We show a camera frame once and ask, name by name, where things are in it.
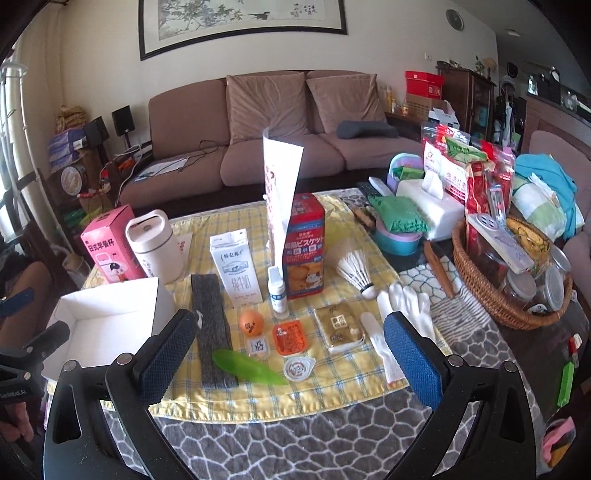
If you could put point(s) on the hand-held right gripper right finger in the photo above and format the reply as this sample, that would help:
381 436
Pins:
411 357

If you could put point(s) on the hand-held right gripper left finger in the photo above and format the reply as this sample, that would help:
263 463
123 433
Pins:
166 353

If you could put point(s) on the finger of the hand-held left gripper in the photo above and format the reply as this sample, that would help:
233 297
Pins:
16 301
46 339

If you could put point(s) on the white cardboard box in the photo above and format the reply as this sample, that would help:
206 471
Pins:
106 318

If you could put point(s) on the green leaf-shaped dish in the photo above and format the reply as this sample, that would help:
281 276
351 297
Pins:
244 367

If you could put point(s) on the white milk carton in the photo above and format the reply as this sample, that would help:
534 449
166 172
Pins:
238 272

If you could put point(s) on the blue red biscuit tin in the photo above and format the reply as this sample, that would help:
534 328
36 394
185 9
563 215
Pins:
302 249

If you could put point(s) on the colourful sticker sheet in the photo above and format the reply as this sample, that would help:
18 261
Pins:
279 184

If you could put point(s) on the dark glass desktop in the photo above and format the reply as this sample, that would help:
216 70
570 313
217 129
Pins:
517 355

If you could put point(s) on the person's left hand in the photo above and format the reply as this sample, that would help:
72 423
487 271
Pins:
16 422

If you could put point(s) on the brown chair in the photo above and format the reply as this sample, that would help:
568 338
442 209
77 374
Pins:
25 295

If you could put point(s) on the grey headband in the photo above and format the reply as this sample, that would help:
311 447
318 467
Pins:
210 323

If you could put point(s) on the white glove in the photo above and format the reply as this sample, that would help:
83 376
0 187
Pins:
406 300

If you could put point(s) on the gold packet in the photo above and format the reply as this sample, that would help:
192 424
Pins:
339 327

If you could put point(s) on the wicker basket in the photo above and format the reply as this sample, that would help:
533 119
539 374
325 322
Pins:
471 295

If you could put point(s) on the yellow checked cloth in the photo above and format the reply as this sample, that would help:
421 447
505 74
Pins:
323 378

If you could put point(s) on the wooden shoehorn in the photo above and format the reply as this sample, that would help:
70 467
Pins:
441 272

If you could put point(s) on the orange ping-pong ball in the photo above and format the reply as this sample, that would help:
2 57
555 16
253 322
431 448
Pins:
251 321

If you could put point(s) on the small printed packet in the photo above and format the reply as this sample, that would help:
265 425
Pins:
259 346

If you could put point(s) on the white lidded food jar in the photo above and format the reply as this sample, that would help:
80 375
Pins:
150 251

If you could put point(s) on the pink printed box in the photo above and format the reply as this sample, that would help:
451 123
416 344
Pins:
108 249

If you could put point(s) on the white shuttlecock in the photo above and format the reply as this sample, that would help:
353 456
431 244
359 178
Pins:
353 267

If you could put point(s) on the round creamer cup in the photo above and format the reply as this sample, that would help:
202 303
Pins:
298 368

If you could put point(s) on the blue bowl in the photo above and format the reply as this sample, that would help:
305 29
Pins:
397 242

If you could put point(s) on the clear plastic jar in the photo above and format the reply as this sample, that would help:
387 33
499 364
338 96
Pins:
551 290
485 265
517 291
560 258

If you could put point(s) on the orange jelly cup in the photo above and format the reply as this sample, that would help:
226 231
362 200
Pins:
289 338

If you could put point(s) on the small white bottle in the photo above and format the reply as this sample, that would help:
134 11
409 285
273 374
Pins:
278 297

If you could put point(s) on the round tin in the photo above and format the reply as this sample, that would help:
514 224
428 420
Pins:
74 179

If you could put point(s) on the grey patterned blanket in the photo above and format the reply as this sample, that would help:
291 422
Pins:
295 443

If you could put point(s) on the green packet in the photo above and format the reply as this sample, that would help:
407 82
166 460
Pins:
399 214

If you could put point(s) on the white tissue box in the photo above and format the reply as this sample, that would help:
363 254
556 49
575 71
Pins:
443 217

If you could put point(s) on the phone in white case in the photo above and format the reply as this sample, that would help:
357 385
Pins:
501 242

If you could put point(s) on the white coat rack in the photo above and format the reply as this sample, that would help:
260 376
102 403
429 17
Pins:
21 152

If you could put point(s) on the green lighter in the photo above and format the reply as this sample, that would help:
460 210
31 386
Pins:
566 385

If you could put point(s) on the bananas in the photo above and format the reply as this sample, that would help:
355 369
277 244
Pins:
526 233

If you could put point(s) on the remote control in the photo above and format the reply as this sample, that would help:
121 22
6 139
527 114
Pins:
376 187

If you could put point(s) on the white paper sheet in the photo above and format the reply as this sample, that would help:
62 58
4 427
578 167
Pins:
161 167

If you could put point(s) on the black speaker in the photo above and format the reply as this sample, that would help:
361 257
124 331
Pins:
97 130
121 120

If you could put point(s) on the purple basket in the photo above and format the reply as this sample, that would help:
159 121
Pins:
404 166

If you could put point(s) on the white red snack bag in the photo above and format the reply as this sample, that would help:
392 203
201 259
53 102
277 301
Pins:
443 168

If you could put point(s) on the green white pillow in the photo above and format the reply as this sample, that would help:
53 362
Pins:
535 203

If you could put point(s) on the teal cloth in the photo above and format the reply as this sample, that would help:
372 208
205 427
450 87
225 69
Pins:
549 173

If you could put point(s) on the grey neck pillow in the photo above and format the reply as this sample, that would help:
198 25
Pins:
367 129

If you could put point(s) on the brown sofa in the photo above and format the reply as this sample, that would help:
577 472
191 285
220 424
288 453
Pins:
184 120

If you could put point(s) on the wooden cabinet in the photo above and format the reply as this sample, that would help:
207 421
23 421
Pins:
466 101

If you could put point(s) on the brown armchair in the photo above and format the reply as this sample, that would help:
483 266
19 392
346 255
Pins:
568 143

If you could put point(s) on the brown cushion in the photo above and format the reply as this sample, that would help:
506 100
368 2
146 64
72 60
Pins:
265 106
341 99

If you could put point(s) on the red box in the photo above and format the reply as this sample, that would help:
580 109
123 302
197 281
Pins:
424 83

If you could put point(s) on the framed ink painting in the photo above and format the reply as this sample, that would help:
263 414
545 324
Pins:
244 18

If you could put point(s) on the wall clock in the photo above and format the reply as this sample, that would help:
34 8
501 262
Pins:
455 19

